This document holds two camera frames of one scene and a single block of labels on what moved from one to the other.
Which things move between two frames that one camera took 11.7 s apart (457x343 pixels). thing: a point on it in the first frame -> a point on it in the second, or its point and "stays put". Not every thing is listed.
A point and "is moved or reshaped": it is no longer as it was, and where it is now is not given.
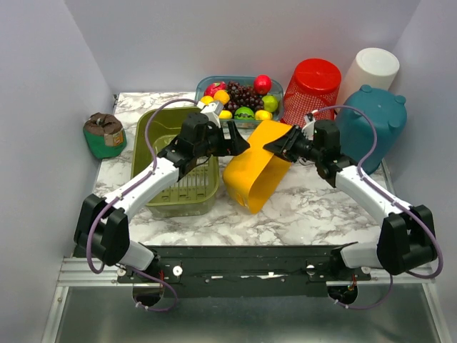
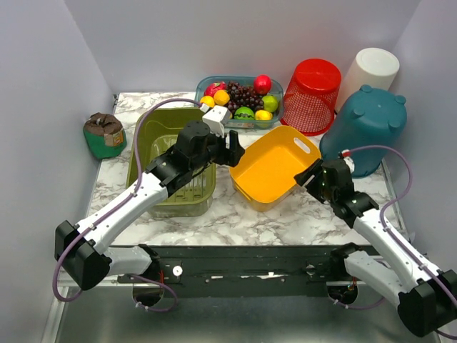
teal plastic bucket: (389, 115) stays put
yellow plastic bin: (253, 176) is moved or reshaped
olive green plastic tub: (191, 195) stays put
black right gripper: (285, 143) -> (301, 177)
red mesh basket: (313, 86) stays put
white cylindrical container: (376, 67) stays put
